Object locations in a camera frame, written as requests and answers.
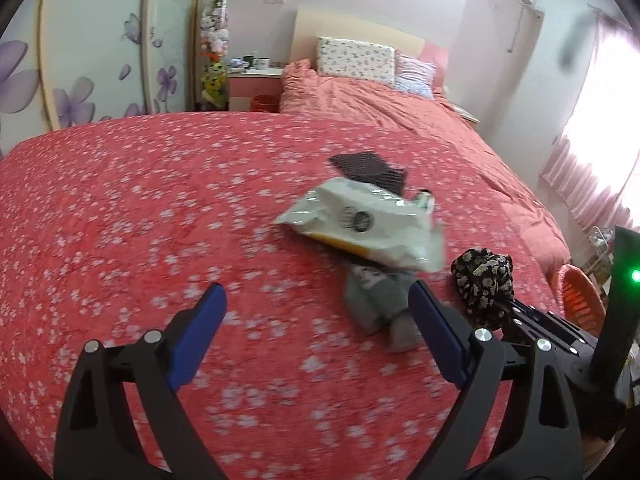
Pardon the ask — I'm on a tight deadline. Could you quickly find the white floral pillow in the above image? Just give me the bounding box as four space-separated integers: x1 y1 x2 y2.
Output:
316 36 398 86

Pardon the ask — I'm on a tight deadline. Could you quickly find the pink striped pillow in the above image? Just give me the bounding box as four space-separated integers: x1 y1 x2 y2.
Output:
394 54 438 98

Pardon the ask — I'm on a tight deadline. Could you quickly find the pink bedside table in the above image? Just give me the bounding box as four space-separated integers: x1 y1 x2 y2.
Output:
450 102 480 125
226 65 285 113

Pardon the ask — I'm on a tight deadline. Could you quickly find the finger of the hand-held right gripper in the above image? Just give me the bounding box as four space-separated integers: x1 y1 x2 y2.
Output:
492 296 598 361

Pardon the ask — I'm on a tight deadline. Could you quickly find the black floral cloth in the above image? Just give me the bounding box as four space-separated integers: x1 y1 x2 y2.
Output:
450 247 514 332

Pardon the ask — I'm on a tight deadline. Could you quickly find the orange plastic basket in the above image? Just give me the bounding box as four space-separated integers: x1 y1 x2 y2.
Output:
547 265 608 336

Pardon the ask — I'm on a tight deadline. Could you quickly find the beige and pink headboard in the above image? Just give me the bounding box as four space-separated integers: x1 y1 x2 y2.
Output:
291 6 449 92

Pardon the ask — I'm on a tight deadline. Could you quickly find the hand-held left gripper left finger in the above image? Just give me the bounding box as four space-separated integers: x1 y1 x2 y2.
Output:
52 282 228 480

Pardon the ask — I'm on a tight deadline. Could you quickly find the white wire rack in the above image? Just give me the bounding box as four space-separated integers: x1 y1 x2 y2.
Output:
582 227 616 281

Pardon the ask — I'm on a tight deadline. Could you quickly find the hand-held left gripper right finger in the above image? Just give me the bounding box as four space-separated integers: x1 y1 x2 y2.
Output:
407 280 583 480

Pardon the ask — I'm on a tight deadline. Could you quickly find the wardrobe with purple flowers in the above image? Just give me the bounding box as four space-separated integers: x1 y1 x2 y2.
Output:
0 0 206 156

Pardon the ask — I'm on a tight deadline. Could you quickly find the white wrapper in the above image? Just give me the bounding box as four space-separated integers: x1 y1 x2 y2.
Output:
273 176 447 273

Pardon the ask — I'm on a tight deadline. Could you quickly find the grey sock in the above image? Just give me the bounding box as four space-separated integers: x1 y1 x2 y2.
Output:
342 265 423 351

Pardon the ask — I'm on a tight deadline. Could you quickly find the pink curtain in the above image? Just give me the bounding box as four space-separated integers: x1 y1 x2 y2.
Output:
540 10 640 241

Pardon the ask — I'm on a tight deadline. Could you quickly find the clear tube of plush toys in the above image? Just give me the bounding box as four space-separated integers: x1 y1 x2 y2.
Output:
200 0 235 66

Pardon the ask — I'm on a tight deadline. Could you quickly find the green yellow plush toy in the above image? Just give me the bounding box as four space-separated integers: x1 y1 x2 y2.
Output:
200 57 228 108

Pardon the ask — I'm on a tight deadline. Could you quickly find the air conditioner cable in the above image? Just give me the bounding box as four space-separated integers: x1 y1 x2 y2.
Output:
507 2 526 53

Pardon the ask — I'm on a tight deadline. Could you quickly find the red floral tablecloth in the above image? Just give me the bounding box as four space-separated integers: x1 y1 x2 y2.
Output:
0 110 563 480

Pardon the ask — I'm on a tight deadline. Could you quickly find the bed with salmon duvet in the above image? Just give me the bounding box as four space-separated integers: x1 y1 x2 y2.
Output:
279 58 573 281

